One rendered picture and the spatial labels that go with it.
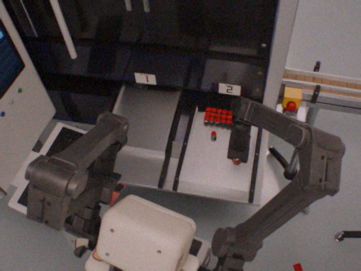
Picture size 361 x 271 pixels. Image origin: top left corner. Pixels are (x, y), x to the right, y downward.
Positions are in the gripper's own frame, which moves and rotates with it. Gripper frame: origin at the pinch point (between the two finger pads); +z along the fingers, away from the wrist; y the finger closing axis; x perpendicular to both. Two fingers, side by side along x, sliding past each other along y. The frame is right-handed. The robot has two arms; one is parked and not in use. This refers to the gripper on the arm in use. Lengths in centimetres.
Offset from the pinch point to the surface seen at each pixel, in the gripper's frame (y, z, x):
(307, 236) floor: 34, 104, -48
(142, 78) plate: 36, 1, 42
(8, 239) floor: -1, 110, 130
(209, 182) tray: 4.2, 19.4, 8.9
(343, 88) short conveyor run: 50, 3, -41
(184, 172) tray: 6.6, 19.1, 19.0
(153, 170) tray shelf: 5.8, 19.6, 30.9
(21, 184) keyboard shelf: -7, 29, 87
